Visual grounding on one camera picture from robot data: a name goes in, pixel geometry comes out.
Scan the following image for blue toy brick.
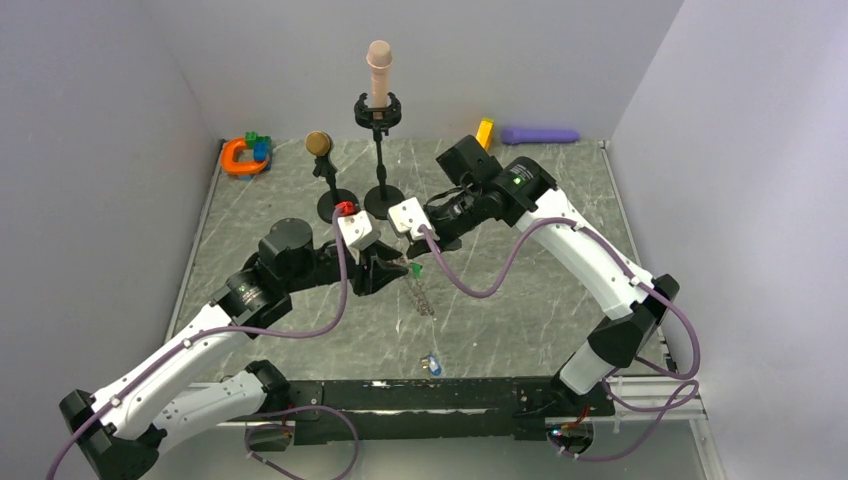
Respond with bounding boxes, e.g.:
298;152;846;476
253;142;271;163

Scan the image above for metal disc with keyrings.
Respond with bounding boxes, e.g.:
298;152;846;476
403;262;435;318

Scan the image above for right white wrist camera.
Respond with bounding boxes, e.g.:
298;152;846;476
387;197;438;242

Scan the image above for yellow block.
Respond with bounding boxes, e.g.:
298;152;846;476
475;118;494;151

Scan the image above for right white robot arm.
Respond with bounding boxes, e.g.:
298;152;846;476
388;136;679;416

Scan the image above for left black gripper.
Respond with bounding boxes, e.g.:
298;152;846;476
284;238;408;296

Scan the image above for gold microphone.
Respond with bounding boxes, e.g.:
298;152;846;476
304;131;333;157

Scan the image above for key with blue tag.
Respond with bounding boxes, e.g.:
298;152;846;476
420;354;443;377

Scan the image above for tall black mic stand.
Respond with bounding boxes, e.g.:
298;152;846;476
354;92;405;220

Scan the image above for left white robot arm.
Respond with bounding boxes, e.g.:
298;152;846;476
60;213;407;479

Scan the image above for key with green tag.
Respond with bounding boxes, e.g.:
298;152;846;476
408;262;423;279

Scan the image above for orange ring toy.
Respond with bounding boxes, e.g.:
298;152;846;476
218;137;271;177

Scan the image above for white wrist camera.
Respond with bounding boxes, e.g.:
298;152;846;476
387;197;438;242
334;201;381;252

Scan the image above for short black mic stand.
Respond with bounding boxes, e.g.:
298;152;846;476
313;155;360;223

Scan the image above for green toy brick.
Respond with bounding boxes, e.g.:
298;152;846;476
244;131;272;150

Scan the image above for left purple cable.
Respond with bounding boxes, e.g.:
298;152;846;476
44;206;352;480

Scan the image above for purple microphone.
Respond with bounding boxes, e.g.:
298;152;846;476
500;127;581;145

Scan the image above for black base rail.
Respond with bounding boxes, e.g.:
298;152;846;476
242;376;615;445

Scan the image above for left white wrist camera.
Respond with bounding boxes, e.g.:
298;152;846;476
334;201;381;252

